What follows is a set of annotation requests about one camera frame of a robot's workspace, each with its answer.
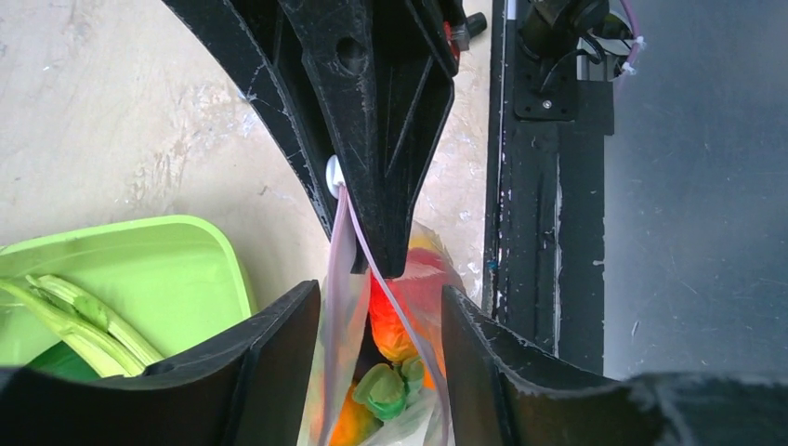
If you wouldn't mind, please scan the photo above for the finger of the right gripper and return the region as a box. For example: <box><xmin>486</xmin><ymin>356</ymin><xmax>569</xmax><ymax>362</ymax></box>
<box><xmin>166</xmin><ymin>1</ymin><xmax>335</xmax><ymax>234</ymax></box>

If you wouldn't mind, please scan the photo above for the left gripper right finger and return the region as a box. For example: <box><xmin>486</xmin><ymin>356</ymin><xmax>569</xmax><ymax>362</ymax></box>
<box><xmin>441</xmin><ymin>286</ymin><xmax>787</xmax><ymax>445</ymax></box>

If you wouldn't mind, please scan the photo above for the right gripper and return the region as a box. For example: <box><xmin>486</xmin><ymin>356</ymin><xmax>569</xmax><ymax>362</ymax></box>
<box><xmin>282</xmin><ymin>0</ymin><xmax>488</xmax><ymax>278</ymax></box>

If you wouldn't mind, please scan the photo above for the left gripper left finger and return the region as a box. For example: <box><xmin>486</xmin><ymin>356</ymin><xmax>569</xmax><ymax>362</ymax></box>
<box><xmin>1</xmin><ymin>280</ymin><xmax>321</xmax><ymax>445</ymax></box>

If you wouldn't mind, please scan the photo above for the orange toy tangerine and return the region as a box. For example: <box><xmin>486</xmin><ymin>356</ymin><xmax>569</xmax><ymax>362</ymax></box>
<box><xmin>329</xmin><ymin>383</ymin><xmax>382</xmax><ymax>446</ymax></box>

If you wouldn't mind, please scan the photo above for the clear zip top bag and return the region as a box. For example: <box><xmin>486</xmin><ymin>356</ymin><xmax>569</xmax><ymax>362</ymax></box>
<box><xmin>298</xmin><ymin>157</ymin><xmax>455</xmax><ymax>445</ymax></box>

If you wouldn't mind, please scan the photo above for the red toy tomato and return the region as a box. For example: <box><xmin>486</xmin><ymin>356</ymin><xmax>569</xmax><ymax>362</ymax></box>
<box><xmin>368</xmin><ymin>246</ymin><xmax>462</xmax><ymax>363</ymax></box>

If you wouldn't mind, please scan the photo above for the green plastic tray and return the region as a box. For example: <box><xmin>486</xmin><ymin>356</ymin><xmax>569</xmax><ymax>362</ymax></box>
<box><xmin>1</xmin><ymin>216</ymin><xmax>257</xmax><ymax>358</ymax></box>

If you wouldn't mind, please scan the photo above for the toy celery stalk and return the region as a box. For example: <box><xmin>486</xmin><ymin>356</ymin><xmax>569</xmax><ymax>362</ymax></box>
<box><xmin>1</xmin><ymin>274</ymin><xmax>164</xmax><ymax>378</ymax></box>

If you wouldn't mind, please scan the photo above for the toy leek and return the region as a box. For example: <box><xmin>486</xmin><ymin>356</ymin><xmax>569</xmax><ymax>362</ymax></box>
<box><xmin>28</xmin><ymin>341</ymin><xmax>99</xmax><ymax>382</ymax></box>

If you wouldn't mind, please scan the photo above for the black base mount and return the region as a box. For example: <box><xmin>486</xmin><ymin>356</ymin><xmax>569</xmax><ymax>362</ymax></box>
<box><xmin>482</xmin><ymin>1</ymin><xmax>614</xmax><ymax>373</ymax></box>

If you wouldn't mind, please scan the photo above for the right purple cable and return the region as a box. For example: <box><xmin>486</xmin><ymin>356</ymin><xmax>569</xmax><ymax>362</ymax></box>
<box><xmin>618</xmin><ymin>0</ymin><xmax>647</xmax><ymax>78</ymax></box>

